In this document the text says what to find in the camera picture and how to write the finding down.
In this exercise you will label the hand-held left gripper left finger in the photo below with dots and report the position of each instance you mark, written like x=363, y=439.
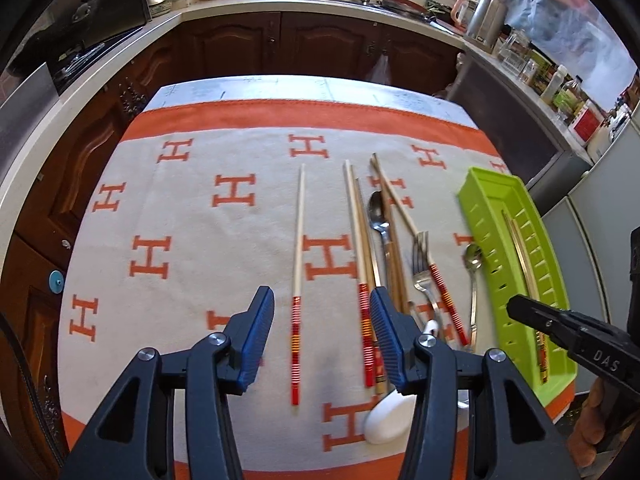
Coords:
x=257, y=335

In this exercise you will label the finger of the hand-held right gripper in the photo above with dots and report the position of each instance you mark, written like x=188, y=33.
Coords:
x=540, y=317

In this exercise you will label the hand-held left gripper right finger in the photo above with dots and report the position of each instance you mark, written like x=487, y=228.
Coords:
x=387, y=340

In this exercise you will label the patterned end bamboo chopstick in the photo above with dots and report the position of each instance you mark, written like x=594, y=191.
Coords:
x=527, y=265
x=520, y=250

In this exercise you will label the steel fork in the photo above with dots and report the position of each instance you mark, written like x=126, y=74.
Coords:
x=422, y=280

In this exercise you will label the red striped bamboo chopstick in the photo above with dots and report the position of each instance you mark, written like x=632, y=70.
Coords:
x=297, y=260
x=355, y=230
x=440, y=280

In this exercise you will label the white ceramic spoon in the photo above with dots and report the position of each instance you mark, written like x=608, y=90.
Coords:
x=387, y=420

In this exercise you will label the small steel spoon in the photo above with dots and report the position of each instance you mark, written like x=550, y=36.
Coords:
x=472, y=257

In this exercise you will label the green plastic utensil tray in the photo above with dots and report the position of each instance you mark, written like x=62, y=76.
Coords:
x=492, y=240

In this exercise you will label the light bamboo chopstick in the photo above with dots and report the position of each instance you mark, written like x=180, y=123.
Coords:
x=367, y=240

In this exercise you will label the person's right hand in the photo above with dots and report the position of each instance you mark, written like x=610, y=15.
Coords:
x=587, y=410

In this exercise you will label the orange white printed blanket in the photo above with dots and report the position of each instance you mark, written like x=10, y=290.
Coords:
x=225, y=260

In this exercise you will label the grey refrigerator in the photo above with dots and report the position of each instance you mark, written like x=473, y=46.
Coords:
x=600, y=200

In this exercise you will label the white container red label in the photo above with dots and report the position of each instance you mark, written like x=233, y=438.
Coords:
x=587, y=122

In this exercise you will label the blue round cabinet sticker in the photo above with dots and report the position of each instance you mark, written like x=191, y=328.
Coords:
x=55, y=281

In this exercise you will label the clear bottle green label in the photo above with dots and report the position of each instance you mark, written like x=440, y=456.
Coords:
x=570, y=100

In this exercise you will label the white plastic bottle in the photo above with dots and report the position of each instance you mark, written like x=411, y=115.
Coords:
x=552, y=85

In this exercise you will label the pale patterned tablecloth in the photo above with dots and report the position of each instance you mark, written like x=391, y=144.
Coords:
x=300, y=90

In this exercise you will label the clear glass jar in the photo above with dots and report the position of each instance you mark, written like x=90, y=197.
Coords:
x=512, y=52

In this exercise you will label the white plastic bag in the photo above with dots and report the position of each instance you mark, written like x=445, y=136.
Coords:
x=380, y=70

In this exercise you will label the dark wooden kitchen cabinets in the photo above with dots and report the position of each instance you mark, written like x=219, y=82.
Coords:
x=235, y=45

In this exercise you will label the steel electric kettle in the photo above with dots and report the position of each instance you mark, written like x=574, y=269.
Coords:
x=485, y=20

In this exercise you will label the pink white kettle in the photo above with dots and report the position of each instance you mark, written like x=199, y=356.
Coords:
x=460, y=10

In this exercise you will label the white kitchen countertop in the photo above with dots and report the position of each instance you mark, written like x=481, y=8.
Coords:
x=165, y=20

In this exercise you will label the red pan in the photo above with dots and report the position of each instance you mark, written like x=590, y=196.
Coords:
x=405, y=2

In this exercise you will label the black steel integrated stove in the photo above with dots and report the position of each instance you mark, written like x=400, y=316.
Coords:
x=100, y=5

